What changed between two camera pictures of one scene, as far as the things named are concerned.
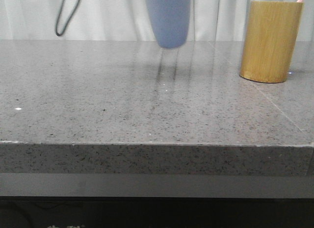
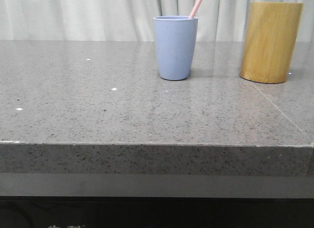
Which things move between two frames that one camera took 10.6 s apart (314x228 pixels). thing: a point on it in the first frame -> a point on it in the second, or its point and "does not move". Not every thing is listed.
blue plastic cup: [170, 14] -> [175, 39]
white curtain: [120, 16] does not move
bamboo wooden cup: [270, 41] does not move
